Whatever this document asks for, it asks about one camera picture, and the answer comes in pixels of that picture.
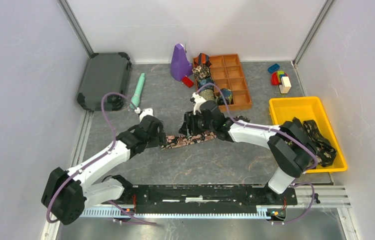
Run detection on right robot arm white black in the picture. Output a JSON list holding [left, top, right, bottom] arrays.
[[179, 101, 317, 204]]

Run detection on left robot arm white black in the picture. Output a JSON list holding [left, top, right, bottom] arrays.
[[41, 115, 166, 225]]

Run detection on rolled blue patterned tie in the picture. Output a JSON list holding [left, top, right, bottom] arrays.
[[197, 77, 215, 92]]

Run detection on dark paisley ties in bin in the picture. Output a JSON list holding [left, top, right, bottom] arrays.
[[292, 117, 338, 167]]

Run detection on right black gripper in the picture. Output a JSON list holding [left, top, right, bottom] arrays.
[[178, 110, 215, 137]]

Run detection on yellow plastic bin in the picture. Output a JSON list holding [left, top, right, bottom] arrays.
[[269, 96, 348, 174]]

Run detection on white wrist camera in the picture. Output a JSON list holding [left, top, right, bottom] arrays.
[[190, 92, 207, 115], [134, 107, 154, 122]]

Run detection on rolled olive patterned tie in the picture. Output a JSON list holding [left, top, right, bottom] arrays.
[[199, 89, 217, 102]]

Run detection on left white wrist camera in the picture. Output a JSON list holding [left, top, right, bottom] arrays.
[[134, 107, 154, 122]]

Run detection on dark green suitcase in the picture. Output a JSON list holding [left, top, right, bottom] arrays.
[[76, 52, 132, 111]]

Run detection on black pink rose tie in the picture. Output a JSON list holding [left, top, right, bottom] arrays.
[[160, 115, 251, 151]]

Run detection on mint green flashlight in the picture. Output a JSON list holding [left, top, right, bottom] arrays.
[[130, 73, 146, 110]]

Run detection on blue toy brick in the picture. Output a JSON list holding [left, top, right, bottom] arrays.
[[267, 63, 280, 74]]

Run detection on rolled brown floral tie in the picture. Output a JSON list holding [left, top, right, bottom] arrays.
[[192, 64, 211, 80]]

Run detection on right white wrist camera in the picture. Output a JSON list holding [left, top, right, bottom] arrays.
[[190, 92, 207, 115]]

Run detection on rolled navy gold tie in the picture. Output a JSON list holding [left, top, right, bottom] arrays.
[[216, 88, 233, 106]]

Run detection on rolled orange black tie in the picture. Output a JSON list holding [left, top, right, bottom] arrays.
[[194, 52, 212, 67]]

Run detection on purple metronome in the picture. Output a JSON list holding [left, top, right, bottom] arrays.
[[170, 43, 193, 82]]

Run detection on small red block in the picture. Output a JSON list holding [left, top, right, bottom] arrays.
[[181, 76, 195, 88]]

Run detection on colourful toy block stack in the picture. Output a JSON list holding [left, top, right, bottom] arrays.
[[270, 70, 292, 95]]

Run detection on aluminium rail frame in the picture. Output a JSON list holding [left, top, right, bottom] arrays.
[[51, 185, 352, 221]]

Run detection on orange compartment tray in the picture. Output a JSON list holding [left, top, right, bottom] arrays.
[[209, 53, 253, 111]]

